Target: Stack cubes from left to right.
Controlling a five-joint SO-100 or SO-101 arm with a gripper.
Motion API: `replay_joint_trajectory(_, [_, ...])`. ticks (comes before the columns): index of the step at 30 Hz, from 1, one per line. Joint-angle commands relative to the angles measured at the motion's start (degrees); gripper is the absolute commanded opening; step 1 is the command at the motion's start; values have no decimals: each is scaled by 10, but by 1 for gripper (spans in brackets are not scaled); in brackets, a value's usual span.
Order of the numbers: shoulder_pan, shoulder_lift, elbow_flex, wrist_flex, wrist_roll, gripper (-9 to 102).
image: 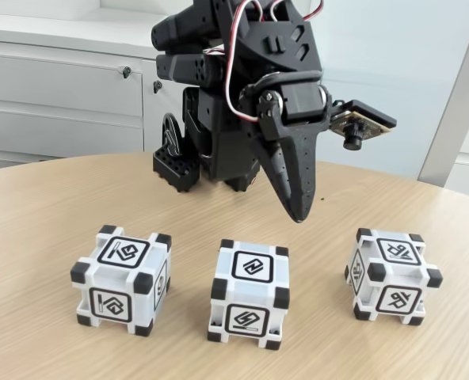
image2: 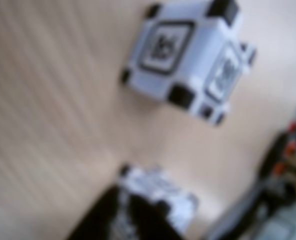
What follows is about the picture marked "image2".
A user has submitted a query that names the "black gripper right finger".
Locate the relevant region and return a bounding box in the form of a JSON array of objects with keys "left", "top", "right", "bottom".
[{"left": 129, "top": 195, "right": 186, "bottom": 240}]

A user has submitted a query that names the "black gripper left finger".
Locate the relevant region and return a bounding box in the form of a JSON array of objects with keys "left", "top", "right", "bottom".
[{"left": 65, "top": 186, "right": 121, "bottom": 240}]

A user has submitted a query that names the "white cube with bolt symbol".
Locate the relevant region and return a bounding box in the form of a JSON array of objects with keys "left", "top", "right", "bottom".
[{"left": 119, "top": 0, "right": 258, "bottom": 128}]

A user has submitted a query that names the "white cube with house symbol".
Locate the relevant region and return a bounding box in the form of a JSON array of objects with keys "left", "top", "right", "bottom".
[{"left": 110, "top": 162, "right": 199, "bottom": 240}]

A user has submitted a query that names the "black device with orange parts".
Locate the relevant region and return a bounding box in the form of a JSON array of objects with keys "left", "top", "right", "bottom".
[{"left": 259, "top": 119, "right": 296, "bottom": 181}]

